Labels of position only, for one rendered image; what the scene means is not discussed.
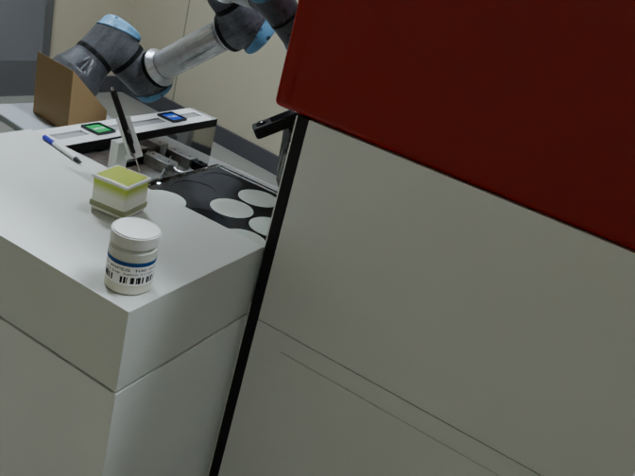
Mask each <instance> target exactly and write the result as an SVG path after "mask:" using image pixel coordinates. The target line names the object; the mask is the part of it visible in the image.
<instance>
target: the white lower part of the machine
mask: <svg viewBox="0 0 635 476"><path fill-rule="evenodd" d="M208 476H542V475H540V474H539V473H537V472H535V471H534V470H532V469H530V468H528V467H526V466H524V465H522V464H520V463H518V462H517V461H515V460H513V459H511V458H509V457H507V456H506V455H504V454H502V453H501V452H499V451H497V450H495V449H493V448H491V447H490V446H488V445H486V444H484V443H482V442H481V441H479V440H477V439H475V438H473V437H472V436H470V435H468V434H466V433H463V432H462V431H460V430H458V429H457V428H455V427H454V426H452V425H450V424H448V423H446V422H445V421H443V420H441V419H439V418H437V417H436V416H433V415H431V414H429V413H427V412H426V411H424V410H422V409H421V408H419V407H418V406H416V405H414V404H412V403H410V402H409V401H407V400H405V399H402V398H401V397H399V396H397V395H395V394H393V393H392V392H390V391H388V390H386V389H384V388H383V387H382V386H380V385H378V384H376V383H374V382H372V381H370V380H368V379H366V378H365V377H363V376H361V375H359V374H357V373H356V372H354V371H352V370H350V369H348V368H347V367H345V366H343V365H341V364H339V363H338V362H336V361H334V360H332V359H330V358H329V357H327V356H325V355H323V354H321V353H320V352H318V351H316V350H314V349H312V348H310V347H308V346H306V345H304V344H303V343H302V342H300V341H298V340H296V339H294V338H293V337H291V336H289V335H287V334H285V333H284V332H282V331H279V330H277V329H276V328H274V327H272V326H270V325H268V324H267V323H265V322H264V321H262V320H260V319H259V318H256V317H254V316H252V315H250V314H249V313H248V314H247V318H246V323H245V327H244V330H243V334H242V338H241V342H240V346H239V350H238V353H237V357H236V361H235V365H234V369H233V373H232V379H231V383H230V387H229V391H228V395H227V399H226V403H225V407H224V411H223V415H222V418H221V422H220V426H219V430H218V434H217V438H216V441H215V448H214V452H213V456H212V460H211V464H210V467H209V472H208Z"/></svg>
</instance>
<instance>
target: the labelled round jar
mask: <svg viewBox="0 0 635 476"><path fill-rule="evenodd" d="M110 237H111V239H110V242H109V248H108V255H107V261H106V268H105V277H104V282H105V284H106V285H107V286H108V287H109V288H110V289H112V290H113V291H114V292H116V293H119V294H123V295H140V294H142V293H144V292H146V291H148V290H149V289H150V288H151V286H152V282H153V277H154V271H155V266H156V261H157V254H158V248H159V243H160V238H161V230H160V228H159V227H158V226H157V225H156V224H154V223H153V222H150V221H148V220H145V219H143V218H137V217H124V218H120V219H117V220H116V221H114V222H113V223H112V229H111V236H110Z"/></svg>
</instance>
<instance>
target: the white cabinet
mask: <svg viewBox="0 0 635 476"><path fill-rule="evenodd" d="M247 314H248V313H246V314H243V315H242V316H240V317H238V318H237V319H235V320H234V321H233V322H231V323H229V324H228V325H226V326H225V327H223V328H221V329H220V330H218V331H216V332H214V333H212V334H211V335H209V336H208V337H206V338H204V339H203V340H201V341H199V342H198V343H196V344H194V345H193V346H192V347H190V348H188V349H187V350H185V351H183V352H182V353H180V354H178V355H177V356H175V357H173V358H172V359H170V360H168V361H167V362H165V363H164V364H162V365H160V366H158V367H156V368H155V369H153V370H151V371H150V372H148V373H147V374H145V375H144V376H143V377H141V378H139V379H138V380H136V381H134V382H132V383H130V384H129V385H127V386H126V387H124V388H122V389H121V390H119V391H117V392H114V391H113V390H111V389H110V388H109V387H107V386H106V385H104V384H103V383H101V382H99V381H98V380H96V379H95V378H93V377H92V376H90V375H89V374H87V373H86V372H84V371H83V370H81V369H80V368H78V367H77V366H75V365H73V364H72V363H70V362H69V361H67V360H66V359H64V358H63V357H61V356H60V355H58V354H57V353H56V352H55V351H53V350H52V349H50V348H48V347H47V346H45V345H44V344H42V343H41V342H39V341H38V340H36V339H35V338H33V337H32V336H30V335H29V334H27V333H26V332H24V331H22V330H21V329H19V328H18V327H16V326H14V325H13V324H11V323H10V322H8V321H7V320H6V319H5V318H3V317H2V316H0V476H208V472H209V467H210V464H211V460H212V456H213V452H214V448H215V441H216V438H217V434H218V430H219V426H220V422H221V418H222V415H223V411H224V407H225V403H226V399H227V395H228V391H229V387H230V383H231V379H232V373H233V369H234V365H235V361H236V357H237V353H238V350H239V346H240V342H241V338H242V334H243V330H244V327H245V323H246V318H247Z"/></svg>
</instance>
